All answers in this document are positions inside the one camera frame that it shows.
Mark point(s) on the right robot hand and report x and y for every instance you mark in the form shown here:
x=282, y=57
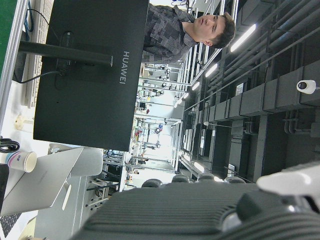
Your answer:
x=175, y=212

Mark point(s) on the black Huawei monitor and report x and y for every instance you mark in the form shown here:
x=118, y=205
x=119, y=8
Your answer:
x=100, y=112

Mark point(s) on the silver laptop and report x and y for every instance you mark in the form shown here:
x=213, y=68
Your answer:
x=42, y=180

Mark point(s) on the long ceiling light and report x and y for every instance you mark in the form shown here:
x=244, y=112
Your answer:
x=242, y=38
x=211, y=70

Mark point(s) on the white paper cup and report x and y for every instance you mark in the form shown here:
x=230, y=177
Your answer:
x=20, y=160

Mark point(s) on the cream plastic knob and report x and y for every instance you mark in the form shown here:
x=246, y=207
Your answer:
x=19, y=122

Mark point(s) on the person in grey patterned shirt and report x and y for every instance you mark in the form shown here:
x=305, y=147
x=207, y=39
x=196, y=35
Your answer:
x=165, y=32

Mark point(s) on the white keyboard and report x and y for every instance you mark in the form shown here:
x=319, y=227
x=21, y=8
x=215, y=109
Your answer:
x=31, y=95

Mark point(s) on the green conveyor belt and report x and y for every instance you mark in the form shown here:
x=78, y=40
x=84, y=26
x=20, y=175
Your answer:
x=6, y=25

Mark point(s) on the white security camera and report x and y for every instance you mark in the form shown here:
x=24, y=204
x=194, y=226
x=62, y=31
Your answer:
x=306, y=86

